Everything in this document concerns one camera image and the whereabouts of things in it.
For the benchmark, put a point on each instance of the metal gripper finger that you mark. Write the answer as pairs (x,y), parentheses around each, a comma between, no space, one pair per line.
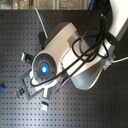
(44,104)

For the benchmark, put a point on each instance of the grey gripper blue light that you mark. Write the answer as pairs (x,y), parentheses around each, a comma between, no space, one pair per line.
(45,69)

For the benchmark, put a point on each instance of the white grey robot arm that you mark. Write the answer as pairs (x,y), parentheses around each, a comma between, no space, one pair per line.
(67,55)

